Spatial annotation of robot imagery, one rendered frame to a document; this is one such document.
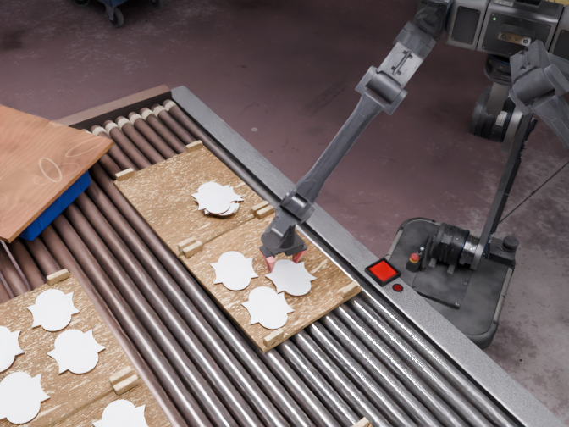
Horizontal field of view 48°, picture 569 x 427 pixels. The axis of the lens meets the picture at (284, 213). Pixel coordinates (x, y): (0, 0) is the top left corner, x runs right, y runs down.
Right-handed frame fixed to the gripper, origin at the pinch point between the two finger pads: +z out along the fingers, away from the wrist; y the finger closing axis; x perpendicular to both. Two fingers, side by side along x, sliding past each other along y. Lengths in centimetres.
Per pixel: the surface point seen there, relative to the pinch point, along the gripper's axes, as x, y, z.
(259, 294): -6.3, -10.8, 1.1
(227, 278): 3.1, -16.1, 0.9
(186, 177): 50, -9, -1
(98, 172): 68, -33, 1
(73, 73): 295, 7, 79
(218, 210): 27.0, -7.6, -3.3
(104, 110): 98, -22, -4
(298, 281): -7.8, 0.8, 0.1
